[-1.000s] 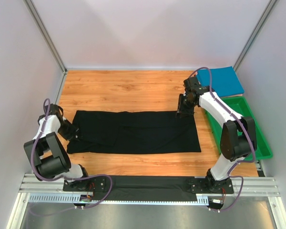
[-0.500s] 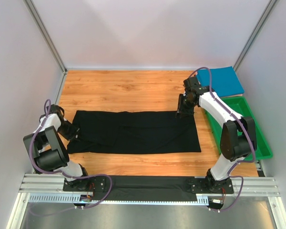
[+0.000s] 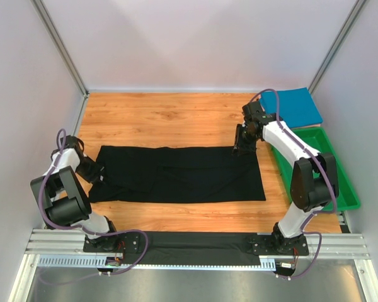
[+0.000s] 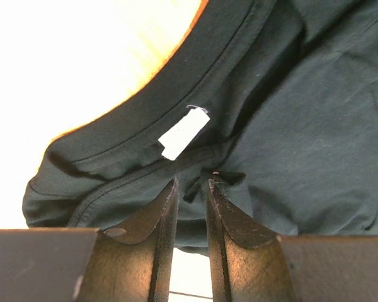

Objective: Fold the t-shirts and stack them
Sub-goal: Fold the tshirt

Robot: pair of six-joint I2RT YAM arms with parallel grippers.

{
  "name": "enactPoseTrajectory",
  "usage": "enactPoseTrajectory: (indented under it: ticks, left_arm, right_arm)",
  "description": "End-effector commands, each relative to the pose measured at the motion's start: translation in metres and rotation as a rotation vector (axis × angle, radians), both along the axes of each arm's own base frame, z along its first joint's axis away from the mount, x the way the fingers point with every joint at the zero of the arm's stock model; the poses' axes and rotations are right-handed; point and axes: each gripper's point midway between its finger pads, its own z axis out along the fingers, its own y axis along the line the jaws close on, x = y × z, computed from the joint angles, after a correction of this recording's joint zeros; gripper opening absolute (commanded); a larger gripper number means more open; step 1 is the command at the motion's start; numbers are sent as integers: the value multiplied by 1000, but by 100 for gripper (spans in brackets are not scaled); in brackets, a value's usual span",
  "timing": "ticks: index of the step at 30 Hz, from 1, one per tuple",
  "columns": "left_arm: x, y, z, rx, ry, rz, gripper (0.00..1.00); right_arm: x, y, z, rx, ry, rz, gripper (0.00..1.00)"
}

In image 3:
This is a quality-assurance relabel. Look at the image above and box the black t-shirt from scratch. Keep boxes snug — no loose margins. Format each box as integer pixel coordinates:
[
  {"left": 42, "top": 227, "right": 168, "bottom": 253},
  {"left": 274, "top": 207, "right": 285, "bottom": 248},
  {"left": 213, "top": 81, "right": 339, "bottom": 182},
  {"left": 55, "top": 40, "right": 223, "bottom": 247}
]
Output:
[{"left": 89, "top": 146, "right": 266, "bottom": 204}]

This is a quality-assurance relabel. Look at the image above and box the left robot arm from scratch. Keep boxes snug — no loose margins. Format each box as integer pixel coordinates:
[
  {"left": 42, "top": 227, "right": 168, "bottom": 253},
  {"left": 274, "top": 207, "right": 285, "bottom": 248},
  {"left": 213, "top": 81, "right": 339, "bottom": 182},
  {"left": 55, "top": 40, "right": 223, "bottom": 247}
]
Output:
[{"left": 30, "top": 135, "right": 120, "bottom": 252}]

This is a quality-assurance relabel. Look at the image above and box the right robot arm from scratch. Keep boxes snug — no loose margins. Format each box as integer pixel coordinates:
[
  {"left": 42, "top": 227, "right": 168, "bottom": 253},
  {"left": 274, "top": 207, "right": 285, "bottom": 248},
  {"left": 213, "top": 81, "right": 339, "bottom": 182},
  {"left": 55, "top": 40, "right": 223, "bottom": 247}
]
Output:
[{"left": 233, "top": 101, "right": 339, "bottom": 254}]

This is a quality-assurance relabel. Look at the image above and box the blue folded t-shirt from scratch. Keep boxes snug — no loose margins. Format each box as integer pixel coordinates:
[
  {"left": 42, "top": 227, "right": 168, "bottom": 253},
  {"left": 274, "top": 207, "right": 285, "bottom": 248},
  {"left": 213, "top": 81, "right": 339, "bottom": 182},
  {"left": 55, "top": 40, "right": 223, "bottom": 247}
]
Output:
[{"left": 277, "top": 87, "right": 323, "bottom": 128}]

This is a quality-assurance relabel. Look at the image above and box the pink folded t-shirt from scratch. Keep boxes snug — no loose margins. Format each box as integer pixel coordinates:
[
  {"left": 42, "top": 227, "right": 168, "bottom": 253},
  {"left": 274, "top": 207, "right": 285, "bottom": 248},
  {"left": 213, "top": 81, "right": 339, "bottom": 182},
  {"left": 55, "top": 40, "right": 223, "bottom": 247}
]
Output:
[{"left": 290, "top": 123, "right": 321, "bottom": 131}]

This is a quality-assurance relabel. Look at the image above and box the green plastic tray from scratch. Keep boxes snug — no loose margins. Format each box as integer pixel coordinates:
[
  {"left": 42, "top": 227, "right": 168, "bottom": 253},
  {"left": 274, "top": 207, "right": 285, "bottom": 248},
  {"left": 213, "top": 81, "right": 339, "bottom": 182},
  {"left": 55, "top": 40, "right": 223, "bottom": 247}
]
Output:
[{"left": 271, "top": 127, "right": 360, "bottom": 211}]

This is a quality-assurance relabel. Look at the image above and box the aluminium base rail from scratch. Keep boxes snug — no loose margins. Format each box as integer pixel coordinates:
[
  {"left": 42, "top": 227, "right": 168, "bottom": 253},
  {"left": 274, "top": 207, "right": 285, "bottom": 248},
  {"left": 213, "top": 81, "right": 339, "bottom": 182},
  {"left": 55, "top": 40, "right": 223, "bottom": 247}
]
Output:
[{"left": 25, "top": 229, "right": 370, "bottom": 260}]

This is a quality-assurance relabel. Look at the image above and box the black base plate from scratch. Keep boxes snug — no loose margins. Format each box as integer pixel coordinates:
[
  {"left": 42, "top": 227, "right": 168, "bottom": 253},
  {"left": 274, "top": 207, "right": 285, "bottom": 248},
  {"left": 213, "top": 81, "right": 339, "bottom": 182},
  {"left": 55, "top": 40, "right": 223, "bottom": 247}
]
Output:
[{"left": 83, "top": 231, "right": 309, "bottom": 266}]

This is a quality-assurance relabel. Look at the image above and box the slotted cable duct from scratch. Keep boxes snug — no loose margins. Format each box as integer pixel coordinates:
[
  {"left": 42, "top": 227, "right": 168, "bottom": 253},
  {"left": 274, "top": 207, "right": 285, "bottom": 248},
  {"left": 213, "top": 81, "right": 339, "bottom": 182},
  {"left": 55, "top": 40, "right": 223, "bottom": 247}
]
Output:
[{"left": 37, "top": 254, "right": 295, "bottom": 271}]

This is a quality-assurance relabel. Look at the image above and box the right aluminium frame post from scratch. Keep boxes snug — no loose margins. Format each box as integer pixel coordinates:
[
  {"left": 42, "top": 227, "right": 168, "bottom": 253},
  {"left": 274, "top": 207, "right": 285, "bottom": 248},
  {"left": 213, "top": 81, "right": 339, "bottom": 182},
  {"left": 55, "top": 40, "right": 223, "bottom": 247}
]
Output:
[{"left": 308, "top": 0, "right": 369, "bottom": 94}]

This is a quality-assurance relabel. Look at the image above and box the aluminium frame post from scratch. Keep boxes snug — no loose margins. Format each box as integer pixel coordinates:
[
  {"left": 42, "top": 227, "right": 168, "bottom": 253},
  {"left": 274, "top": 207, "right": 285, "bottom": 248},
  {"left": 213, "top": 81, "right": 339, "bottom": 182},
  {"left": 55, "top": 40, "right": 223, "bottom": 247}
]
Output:
[
  {"left": 30, "top": 0, "right": 88, "bottom": 92},
  {"left": 308, "top": 0, "right": 369, "bottom": 94}
]

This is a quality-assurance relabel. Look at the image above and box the left aluminium frame post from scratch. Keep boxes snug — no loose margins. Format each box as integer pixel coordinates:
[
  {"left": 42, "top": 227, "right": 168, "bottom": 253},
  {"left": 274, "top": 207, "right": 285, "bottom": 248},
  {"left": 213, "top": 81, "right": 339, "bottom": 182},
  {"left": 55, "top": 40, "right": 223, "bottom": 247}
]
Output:
[{"left": 30, "top": 0, "right": 88, "bottom": 92}]

